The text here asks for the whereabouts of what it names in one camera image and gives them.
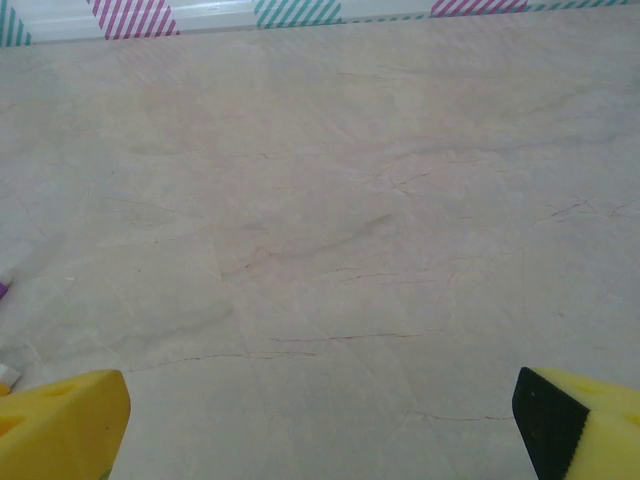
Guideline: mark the purple and white marker pen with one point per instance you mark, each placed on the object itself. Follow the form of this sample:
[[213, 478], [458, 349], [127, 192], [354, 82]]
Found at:
[[3, 290]]

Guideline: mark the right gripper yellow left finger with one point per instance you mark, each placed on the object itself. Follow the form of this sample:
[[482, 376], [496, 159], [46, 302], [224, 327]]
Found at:
[[60, 435]]

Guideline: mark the yellow and white marker pen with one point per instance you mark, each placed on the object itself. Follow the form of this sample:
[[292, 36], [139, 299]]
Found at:
[[7, 375]]

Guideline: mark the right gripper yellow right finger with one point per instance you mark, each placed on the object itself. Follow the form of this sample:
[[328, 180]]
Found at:
[[600, 435]]

